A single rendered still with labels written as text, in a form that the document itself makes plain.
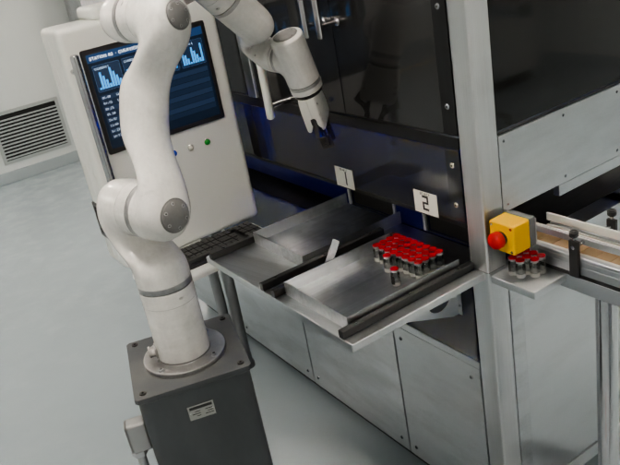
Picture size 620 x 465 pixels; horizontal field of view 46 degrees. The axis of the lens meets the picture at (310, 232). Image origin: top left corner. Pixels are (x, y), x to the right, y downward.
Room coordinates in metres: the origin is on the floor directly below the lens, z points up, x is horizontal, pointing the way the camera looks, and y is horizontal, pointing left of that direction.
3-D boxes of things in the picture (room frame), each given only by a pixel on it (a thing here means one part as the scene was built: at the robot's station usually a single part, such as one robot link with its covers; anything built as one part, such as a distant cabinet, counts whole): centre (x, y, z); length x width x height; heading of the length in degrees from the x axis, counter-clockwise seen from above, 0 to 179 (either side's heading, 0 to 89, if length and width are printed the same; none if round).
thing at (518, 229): (1.49, -0.45, 0.99); 0.08 x 0.07 x 0.07; 120
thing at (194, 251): (2.13, 0.33, 0.82); 0.40 x 0.14 x 0.02; 121
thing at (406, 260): (1.64, -0.20, 0.90); 0.18 x 0.02 x 0.05; 30
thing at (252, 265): (1.76, -0.07, 0.87); 0.70 x 0.48 x 0.02; 30
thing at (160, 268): (1.49, 0.36, 1.16); 0.19 x 0.12 x 0.24; 45
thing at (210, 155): (2.33, 0.42, 1.19); 0.50 x 0.19 x 0.78; 120
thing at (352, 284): (1.59, -0.13, 0.90); 0.34 x 0.26 x 0.04; 120
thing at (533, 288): (1.50, -0.49, 0.87); 0.14 x 0.13 x 0.02; 120
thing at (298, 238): (1.94, -0.05, 0.90); 0.34 x 0.26 x 0.04; 120
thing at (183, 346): (1.46, 0.33, 0.95); 0.19 x 0.19 x 0.18
